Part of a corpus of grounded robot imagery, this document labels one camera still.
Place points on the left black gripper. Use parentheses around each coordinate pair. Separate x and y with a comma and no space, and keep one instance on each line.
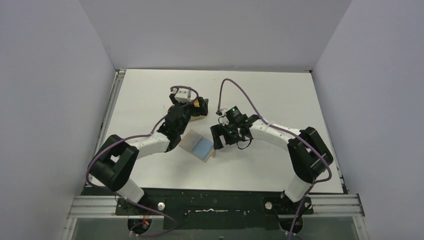
(202,109)

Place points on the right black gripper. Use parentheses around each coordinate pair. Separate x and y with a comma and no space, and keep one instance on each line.
(222,133)

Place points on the gold card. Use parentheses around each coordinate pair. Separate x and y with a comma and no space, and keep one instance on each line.
(197,104)

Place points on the beige card holder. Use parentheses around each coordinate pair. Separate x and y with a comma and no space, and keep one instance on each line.
(198,145)

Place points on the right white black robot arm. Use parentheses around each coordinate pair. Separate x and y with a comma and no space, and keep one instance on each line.
(309,155)

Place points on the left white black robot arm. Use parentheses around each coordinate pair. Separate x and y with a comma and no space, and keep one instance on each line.
(115,160)

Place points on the oval beige tray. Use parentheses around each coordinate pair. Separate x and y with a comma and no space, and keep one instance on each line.
(192,118)

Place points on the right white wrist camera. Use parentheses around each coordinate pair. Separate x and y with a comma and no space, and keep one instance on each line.
(222,112)

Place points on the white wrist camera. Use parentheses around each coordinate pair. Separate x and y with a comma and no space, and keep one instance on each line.
(222,112)
(183,95)

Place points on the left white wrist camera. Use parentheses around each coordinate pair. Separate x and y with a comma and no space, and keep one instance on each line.
(183,95)

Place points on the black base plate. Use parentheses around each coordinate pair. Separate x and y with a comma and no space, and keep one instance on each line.
(189,209)

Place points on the aluminium frame rail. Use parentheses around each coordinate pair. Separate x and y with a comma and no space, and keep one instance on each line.
(113,96)

